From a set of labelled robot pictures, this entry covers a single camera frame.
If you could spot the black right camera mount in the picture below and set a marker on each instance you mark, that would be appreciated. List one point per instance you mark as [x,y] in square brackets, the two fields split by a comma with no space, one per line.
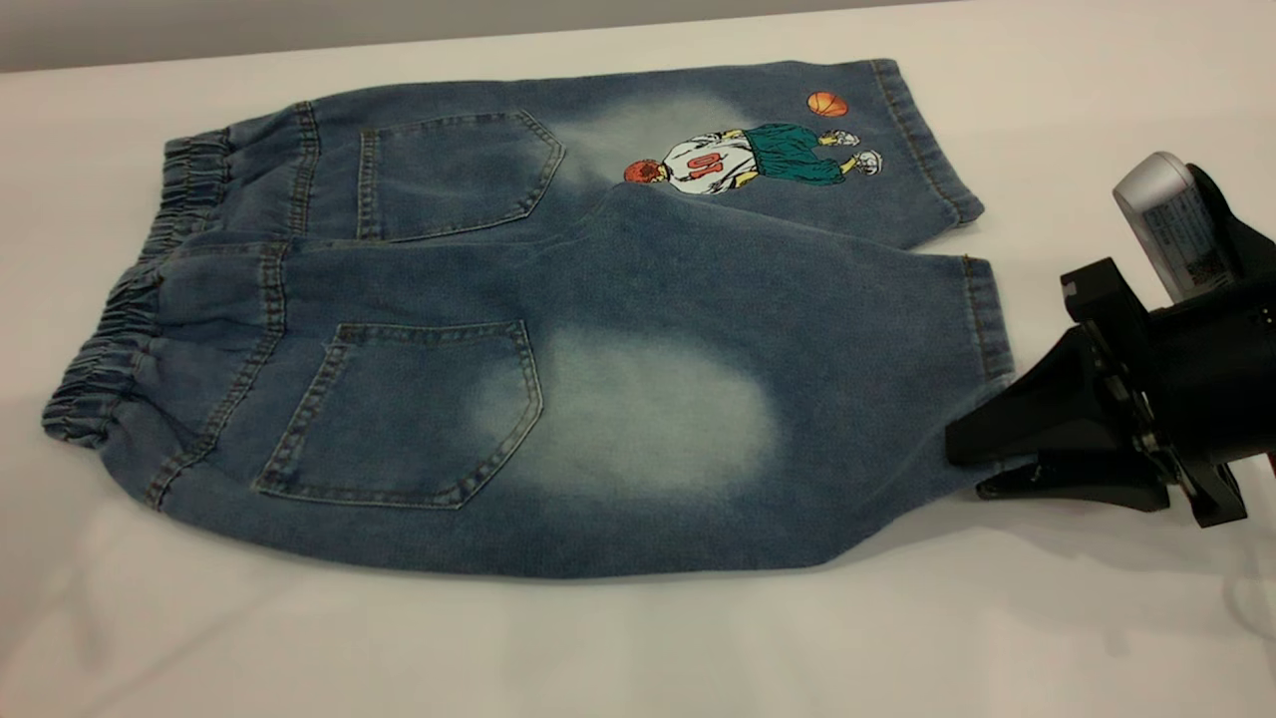
[1241,234]

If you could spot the blue denim shorts basketball print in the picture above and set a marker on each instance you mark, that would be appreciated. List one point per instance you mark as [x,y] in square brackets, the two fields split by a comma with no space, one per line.
[638,399]

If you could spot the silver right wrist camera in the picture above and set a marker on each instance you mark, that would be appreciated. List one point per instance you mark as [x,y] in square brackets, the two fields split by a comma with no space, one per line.
[1156,199]

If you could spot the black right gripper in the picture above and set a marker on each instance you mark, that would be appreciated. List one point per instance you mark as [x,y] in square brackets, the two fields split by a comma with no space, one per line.
[1206,369]

